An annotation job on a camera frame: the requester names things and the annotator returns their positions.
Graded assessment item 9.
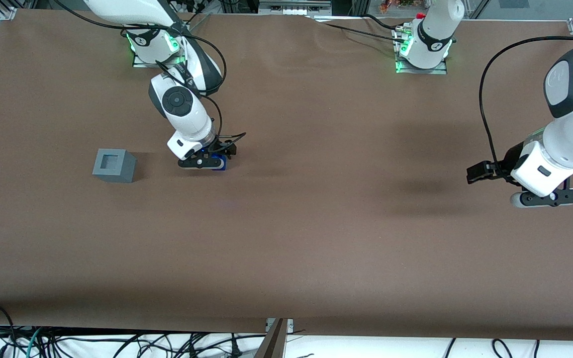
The orange background clutter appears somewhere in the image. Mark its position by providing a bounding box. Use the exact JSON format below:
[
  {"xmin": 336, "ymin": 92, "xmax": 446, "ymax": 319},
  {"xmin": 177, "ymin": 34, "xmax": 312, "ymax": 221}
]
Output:
[{"xmin": 379, "ymin": 0, "xmax": 419, "ymax": 11}]

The short black table cable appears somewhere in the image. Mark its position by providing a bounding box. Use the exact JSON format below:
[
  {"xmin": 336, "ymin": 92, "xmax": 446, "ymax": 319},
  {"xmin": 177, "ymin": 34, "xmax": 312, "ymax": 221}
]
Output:
[{"xmin": 364, "ymin": 14, "xmax": 402, "ymax": 29}]

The brown table cover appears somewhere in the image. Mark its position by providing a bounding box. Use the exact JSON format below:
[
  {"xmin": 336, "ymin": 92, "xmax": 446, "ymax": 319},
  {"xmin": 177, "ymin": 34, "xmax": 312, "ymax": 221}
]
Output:
[{"xmin": 0, "ymin": 9, "xmax": 573, "ymax": 342}]

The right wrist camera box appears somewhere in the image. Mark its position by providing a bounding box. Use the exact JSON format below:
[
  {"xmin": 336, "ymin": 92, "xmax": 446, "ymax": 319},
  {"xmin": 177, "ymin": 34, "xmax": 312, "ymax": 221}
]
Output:
[{"xmin": 178, "ymin": 155, "xmax": 226, "ymax": 171}]

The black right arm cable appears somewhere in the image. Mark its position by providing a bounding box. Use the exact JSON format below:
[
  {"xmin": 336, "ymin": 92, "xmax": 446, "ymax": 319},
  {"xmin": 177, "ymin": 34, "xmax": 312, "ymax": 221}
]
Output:
[{"xmin": 53, "ymin": 0, "xmax": 247, "ymax": 150}]

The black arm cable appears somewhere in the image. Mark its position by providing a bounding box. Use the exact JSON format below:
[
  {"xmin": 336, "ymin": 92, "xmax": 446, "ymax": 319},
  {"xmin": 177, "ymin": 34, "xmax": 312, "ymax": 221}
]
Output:
[
  {"xmin": 53, "ymin": 0, "xmax": 247, "ymax": 150},
  {"xmin": 479, "ymin": 36, "xmax": 573, "ymax": 167}
]

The long black table cable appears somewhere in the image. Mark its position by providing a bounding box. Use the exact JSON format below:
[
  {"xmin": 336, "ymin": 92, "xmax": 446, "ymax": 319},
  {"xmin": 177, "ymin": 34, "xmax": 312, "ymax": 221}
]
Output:
[{"xmin": 311, "ymin": 19, "xmax": 409, "ymax": 44}]

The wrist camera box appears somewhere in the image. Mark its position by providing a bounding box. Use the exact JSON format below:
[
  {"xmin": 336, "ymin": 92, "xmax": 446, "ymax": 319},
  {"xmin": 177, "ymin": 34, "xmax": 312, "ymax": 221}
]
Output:
[
  {"xmin": 178, "ymin": 155, "xmax": 226, "ymax": 171},
  {"xmin": 510, "ymin": 188, "xmax": 573, "ymax": 209}
]

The metal table edge bracket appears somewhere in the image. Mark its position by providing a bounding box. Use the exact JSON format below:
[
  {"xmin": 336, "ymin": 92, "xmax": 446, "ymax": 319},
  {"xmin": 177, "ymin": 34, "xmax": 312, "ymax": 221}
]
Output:
[{"xmin": 266, "ymin": 318, "xmax": 295, "ymax": 333}]

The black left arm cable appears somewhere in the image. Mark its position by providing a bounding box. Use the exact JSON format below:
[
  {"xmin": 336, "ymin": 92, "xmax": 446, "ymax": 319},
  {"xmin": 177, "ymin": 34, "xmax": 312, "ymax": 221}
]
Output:
[{"xmin": 479, "ymin": 36, "xmax": 573, "ymax": 167}]

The grey table leg strut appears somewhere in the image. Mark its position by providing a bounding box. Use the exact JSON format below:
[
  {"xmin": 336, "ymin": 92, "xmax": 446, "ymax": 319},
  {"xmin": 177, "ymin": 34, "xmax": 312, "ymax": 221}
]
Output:
[{"xmin": 254, "ymin": 319, "xmax": 287, "ymax": 358}]

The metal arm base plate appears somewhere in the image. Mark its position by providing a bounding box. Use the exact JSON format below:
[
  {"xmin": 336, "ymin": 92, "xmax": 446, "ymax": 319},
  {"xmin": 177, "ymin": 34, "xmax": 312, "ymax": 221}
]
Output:
[
  {"xmin": 394, "ymin": 27, "xmax": 449, "ymax": 75},
  {"xmin": 132, "ymin": 47, "xmax": 188, "ymax": 68}
]

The gray square base block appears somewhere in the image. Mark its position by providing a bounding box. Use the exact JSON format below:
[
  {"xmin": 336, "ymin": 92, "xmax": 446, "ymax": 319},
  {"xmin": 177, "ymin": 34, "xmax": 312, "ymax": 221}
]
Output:
[{"xmin": 92, "ymin": 149, "xmax": 137, "ymax": 183}]

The teal floor cable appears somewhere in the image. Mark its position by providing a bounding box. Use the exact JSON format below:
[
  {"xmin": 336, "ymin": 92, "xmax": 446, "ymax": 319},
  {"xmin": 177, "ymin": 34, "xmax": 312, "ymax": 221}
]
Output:
[{"xmin": 23, "ymin": 327, "xmax": 44, "ymax": 358}]

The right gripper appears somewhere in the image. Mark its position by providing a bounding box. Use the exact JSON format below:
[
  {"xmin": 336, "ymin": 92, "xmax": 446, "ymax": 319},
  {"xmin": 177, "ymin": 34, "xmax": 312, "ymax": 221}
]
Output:
[{"xmin": 167, "ymin": 130, "xmax": 238, "ymax": 161}]

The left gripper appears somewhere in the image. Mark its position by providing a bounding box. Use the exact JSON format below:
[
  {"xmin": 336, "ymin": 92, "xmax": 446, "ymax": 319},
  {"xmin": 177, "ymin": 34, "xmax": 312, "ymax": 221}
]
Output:
[{"xmin": 467, "ymin": 141, "xmax": 573, "ymax": 197}]

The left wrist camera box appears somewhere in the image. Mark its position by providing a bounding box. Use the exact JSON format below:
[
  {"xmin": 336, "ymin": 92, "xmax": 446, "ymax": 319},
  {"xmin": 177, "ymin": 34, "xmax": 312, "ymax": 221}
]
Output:
[{"xmin": 510, "ymin": 188, "xmax": 573, "ymax": 209}]

